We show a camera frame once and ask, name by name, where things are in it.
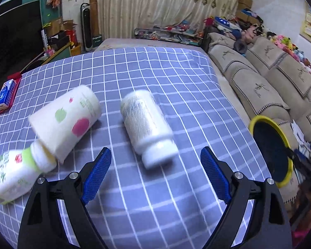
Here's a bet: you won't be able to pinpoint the blue bag with stars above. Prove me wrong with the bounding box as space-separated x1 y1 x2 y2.
215 16 239 30

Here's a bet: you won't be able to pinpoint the black bin with yellow rim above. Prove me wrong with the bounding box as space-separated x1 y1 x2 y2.
248 115 294 189

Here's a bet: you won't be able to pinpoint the red tray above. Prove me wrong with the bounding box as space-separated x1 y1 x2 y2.
0 71 22 116

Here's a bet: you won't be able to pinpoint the stacked cardboard boxes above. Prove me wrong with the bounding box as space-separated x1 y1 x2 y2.
236 0 262 24

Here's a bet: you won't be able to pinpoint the low shelf with toys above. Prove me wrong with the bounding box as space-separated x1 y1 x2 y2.
134 23 205 44

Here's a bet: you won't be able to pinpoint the open cardboard boxes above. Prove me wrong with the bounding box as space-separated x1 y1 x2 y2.
45 17 78 38

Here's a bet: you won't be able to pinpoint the beige sofa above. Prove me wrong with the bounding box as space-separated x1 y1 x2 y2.
207 32 311 205

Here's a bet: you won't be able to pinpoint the white paper sheets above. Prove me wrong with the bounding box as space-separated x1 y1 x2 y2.
292 121 311 151

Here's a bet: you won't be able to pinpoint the white pill bottle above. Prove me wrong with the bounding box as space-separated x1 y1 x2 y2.
120 90 179 170

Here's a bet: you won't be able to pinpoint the black tower fan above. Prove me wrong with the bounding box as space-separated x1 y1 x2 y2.
80 3 95 52

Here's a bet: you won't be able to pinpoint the beige patterned curtain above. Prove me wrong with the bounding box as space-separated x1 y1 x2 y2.
96 0 245 38

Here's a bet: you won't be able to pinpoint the white drink bottle green label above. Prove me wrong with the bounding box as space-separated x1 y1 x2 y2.
0 143 58 205

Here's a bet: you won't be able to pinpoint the black television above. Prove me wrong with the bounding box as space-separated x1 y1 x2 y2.
0 0 46 94

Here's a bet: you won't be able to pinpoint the purple checkered tablecloth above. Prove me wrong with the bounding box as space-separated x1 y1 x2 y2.
0 47 272 249

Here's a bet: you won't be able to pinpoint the blue and white tissue pack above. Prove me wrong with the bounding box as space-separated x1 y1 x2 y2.
0 80 17 110

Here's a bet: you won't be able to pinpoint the pile of plush toys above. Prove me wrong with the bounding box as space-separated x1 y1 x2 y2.
245 23 311 68

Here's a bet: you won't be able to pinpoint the paper cup with fruit print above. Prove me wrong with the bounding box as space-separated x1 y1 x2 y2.
28 85 102 164

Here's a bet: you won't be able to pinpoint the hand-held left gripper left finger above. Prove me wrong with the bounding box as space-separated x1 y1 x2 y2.
18 147 112 249

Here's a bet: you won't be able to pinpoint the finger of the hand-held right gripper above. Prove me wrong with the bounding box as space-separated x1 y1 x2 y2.
288 148 311 174

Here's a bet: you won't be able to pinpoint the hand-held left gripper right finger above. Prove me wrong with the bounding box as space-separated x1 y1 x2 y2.
200 146 293 249

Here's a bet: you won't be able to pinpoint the green and yellow TV cabinet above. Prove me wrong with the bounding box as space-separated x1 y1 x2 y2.
40 43 82 66

